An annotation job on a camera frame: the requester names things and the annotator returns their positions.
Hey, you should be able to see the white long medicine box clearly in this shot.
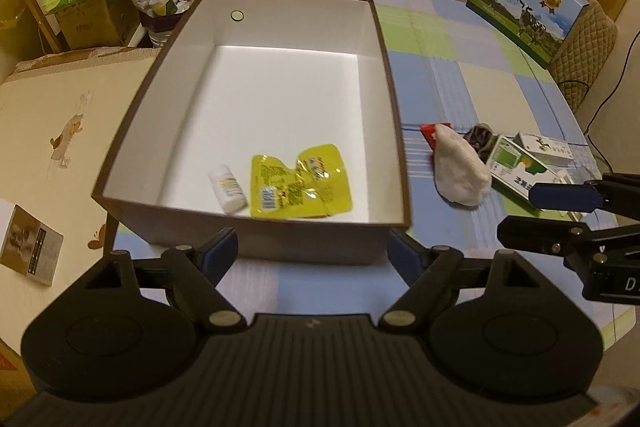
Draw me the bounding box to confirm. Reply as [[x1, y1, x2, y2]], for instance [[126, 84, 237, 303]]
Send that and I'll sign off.
[[514, 132, 574, 167]]

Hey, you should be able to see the dark grey sock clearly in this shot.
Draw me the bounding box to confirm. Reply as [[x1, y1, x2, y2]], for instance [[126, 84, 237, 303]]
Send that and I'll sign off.
[[463, 124, 497, 162]]

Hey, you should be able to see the white knitted sock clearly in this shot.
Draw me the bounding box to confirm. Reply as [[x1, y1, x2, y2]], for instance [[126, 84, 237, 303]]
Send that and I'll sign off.
[[433, 124, 491, 208]]

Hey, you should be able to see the red candy packet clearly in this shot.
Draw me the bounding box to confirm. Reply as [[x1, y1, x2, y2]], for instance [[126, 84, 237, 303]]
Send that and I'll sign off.
[[420, 122, 451, 150]]

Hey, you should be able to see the green white medicine box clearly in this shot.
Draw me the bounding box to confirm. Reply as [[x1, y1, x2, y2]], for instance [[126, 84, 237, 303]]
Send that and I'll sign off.
[[486, 135, 570, 200]]

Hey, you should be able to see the small white pill bottle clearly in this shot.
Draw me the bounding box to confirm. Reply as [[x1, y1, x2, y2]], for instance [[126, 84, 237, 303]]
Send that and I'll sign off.
[[208, 165, 247, 213]]

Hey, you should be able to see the checkered bed sheet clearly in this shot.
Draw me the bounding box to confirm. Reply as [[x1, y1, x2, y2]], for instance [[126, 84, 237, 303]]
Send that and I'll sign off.
[[112, 0, 637, 353]]

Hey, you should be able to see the yellow foil pouch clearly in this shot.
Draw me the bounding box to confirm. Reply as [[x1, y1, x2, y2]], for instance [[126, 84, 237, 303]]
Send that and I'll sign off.
[[250, 144, 352, 220]]

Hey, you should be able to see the quilted tan chair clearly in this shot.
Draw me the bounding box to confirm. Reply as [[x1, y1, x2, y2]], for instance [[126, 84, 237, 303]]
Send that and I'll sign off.
[[548, 0, 618, 113]]

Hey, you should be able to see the small photo box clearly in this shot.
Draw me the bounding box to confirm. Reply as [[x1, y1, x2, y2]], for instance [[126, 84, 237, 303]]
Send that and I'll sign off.
[[1, 199, 63, 286]]

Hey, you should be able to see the brown white cardboard box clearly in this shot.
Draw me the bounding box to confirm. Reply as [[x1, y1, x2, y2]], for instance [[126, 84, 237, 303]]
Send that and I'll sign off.
[[93, 0, 411, 265]]

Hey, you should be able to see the blue green milk carton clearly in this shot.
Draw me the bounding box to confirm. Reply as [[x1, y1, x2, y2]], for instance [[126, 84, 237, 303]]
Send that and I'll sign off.
[[466, 0, 589, 68]]

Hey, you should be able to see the cream cartoon mattress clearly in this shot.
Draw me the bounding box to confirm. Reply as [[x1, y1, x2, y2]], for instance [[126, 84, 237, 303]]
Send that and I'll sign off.
[[1, 49, 157, 351]]

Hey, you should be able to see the black cable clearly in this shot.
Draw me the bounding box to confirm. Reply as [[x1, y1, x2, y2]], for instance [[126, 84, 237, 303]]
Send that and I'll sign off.
[[555, 41, 640, 172]]

